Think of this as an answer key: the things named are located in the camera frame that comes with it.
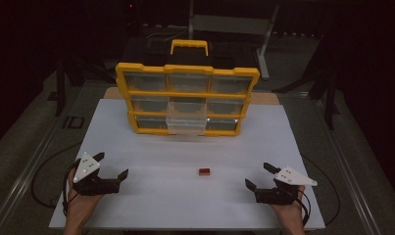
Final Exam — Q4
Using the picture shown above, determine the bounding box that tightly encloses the black stand leg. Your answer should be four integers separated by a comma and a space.
55, 57, 70, 118
324, 72, 338, 131

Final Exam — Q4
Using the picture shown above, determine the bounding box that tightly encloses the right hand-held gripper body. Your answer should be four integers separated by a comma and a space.
254, 164, 319, 207

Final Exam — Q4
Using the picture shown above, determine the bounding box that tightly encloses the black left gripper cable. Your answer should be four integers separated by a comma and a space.
30, 141, 83, 217

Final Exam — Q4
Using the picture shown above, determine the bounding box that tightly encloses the yellow drawer organizer cabinet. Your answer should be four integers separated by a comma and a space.
115, 38, 261, 138

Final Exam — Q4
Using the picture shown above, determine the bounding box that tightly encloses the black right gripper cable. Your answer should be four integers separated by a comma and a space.
294, 153, 342, 227

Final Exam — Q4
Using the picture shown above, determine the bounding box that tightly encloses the person's left hand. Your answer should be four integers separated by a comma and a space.
66, 168, 103, 213

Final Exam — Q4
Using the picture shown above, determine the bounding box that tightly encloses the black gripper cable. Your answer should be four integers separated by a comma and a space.
294, 153, 342, 227
30, 141, 83, 217

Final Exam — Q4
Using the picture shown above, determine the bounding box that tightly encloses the person's right hand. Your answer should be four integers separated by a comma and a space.
271, 185, 307, 223

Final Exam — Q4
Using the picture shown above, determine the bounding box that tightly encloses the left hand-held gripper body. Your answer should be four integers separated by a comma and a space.
72, 152, 122, 197

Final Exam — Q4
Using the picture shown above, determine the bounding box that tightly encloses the clear plastic drawer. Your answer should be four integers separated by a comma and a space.
165, 101, 208, 137

